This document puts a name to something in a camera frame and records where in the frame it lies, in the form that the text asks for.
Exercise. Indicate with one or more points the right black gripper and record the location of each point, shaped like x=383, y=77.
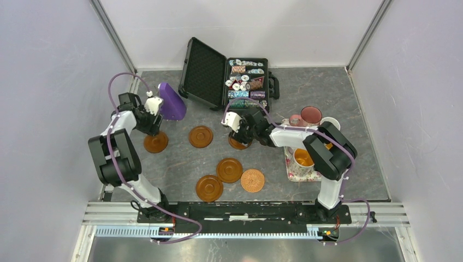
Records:
x=238, y=136

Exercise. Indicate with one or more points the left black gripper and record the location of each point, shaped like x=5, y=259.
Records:
x=151, y=129

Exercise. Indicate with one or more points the brown wooden coaster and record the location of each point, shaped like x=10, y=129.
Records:
x=237, y=145
x=200, y=136
x=209, y=188
x=157, y=143
x=229, y=170

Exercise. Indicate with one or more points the woven rattan round coaster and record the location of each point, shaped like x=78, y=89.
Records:
x=252, y=180

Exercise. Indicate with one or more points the floral mug orange inside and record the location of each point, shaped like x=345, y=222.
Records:
x=299, y=163

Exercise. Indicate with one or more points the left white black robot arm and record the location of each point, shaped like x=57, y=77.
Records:
x=115, y=157

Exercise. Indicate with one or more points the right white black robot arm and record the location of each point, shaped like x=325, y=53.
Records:
x=332, y=153

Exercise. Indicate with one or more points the purple plastic wedge stand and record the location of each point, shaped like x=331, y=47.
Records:
x=173, y=107

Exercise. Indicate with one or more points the floral rectangular tray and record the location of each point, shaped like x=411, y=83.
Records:
x=315, y=176

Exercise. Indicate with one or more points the pink ceramic mug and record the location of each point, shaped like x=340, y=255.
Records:
x=308, y=117

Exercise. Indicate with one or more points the black poker chip case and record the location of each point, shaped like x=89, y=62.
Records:
x=217, y=81

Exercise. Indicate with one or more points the white ceramic mug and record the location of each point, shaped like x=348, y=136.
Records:
x=331, y=120

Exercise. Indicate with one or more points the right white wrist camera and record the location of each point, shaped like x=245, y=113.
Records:
x=232, y=120

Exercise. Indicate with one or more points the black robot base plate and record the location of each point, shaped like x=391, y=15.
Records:
x=246, y=217

